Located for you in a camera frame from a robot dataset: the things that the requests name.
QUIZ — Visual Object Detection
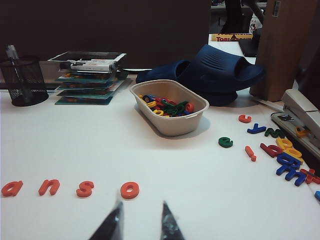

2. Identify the brown cardboard box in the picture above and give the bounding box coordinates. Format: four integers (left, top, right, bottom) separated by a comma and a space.
249, 0, 320, 102

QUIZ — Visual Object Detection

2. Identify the red letter b magnet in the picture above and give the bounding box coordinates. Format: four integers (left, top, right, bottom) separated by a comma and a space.
259, 142, 283, 158

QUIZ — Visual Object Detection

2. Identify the white red printed carton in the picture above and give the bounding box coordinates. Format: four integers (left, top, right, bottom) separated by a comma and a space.
249, 12, 264, 35

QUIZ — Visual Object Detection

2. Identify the orange letter i magnet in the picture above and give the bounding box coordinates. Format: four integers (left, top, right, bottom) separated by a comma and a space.
244, 146, 258, 162

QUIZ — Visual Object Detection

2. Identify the blue letter h magnet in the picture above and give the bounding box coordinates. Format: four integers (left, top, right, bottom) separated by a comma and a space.
283, 166, 307, 187

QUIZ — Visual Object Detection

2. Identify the orange letter a magnet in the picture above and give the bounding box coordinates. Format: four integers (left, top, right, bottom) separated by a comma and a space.
1, 180, 24, 198

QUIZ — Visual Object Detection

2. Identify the black mesh pen holder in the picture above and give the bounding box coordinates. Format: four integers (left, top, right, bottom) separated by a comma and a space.
0, 55, 50, 107

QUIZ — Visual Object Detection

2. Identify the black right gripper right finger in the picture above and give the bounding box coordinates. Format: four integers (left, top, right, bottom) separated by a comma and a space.
160, 200, 186, 240

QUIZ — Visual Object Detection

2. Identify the blue letter y magnet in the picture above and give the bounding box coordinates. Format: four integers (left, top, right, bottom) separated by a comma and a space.
246, 123, 267, 135

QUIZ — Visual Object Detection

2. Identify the dark brown desk partition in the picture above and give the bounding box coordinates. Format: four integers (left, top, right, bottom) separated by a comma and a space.
0, 0, 211, 70

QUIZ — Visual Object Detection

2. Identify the green letter m magnet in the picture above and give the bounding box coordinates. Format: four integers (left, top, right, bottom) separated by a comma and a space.
264, 127, 286, 138

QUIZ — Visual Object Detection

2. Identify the red letter x magnet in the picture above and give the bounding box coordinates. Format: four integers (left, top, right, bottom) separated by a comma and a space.
299, 168, 320, 185

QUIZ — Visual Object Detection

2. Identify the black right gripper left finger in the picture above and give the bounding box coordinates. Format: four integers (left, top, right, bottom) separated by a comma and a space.
87, 200, 125, 240

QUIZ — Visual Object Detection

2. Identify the black bag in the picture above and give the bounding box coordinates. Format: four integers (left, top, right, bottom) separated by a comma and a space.
238, 36, 261, 58

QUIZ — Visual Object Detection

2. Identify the clear capped pen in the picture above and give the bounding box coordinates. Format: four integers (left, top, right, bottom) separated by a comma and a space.
6, 44, 28, 98

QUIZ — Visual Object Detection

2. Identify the yellow Toblerone box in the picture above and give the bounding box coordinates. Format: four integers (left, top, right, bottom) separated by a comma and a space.
211, 33, 253, 42

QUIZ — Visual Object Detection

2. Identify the yellow letter magnet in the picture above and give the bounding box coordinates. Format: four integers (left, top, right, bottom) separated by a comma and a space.
152, 107, 166, 118
140, 94, 158, 109
284, 147, 305, 164
275, 137, 294, 150

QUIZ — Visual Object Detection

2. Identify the clear tray with markers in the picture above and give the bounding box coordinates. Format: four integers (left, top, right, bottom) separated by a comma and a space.
47, 51, 128, 75

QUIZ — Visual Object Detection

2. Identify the orange letter s magnet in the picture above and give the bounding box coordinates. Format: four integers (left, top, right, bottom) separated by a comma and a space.
76, 181, 95, 198

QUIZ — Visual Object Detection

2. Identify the orange letter o magnet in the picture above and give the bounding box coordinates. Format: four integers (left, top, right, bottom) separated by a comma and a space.
119, 181, 141, 200

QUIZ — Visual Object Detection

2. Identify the beige desk stapler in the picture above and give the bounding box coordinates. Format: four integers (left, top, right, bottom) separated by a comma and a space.
270, 89, 320, 161

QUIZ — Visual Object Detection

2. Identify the blue letter g magnet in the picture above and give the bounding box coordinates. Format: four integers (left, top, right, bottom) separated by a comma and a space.
275, 151, 302, 176

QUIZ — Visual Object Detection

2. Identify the orange letter n magnet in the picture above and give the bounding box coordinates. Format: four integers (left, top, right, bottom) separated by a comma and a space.
38, 179, 61, 196

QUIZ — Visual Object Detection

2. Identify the beige paper pulp bowl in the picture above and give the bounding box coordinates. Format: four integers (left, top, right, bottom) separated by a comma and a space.
129, 79, 210, 137

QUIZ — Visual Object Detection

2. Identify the green letter e magnet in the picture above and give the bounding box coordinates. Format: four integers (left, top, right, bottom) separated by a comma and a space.
218, 136, 234, 149

